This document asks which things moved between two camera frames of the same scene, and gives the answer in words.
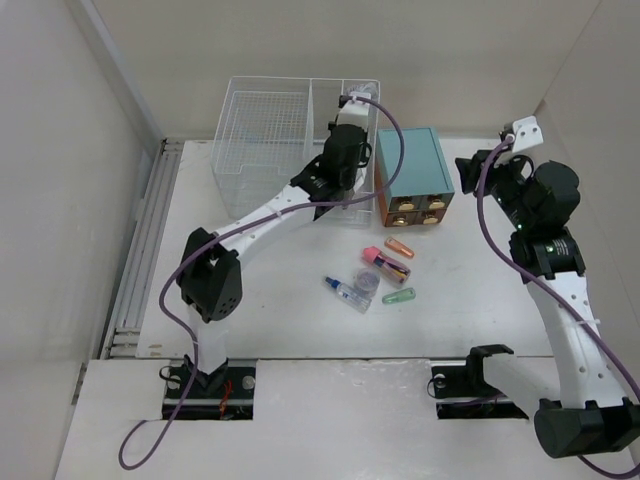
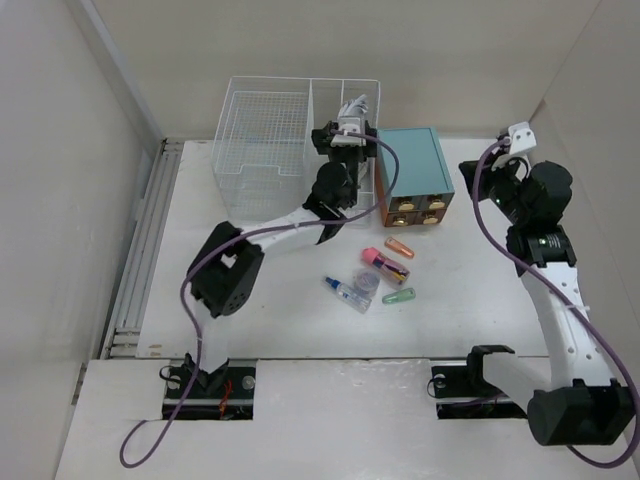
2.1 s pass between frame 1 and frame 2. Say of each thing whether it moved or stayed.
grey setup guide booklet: moved
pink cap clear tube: stayed
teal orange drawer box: stayed
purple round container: stayed
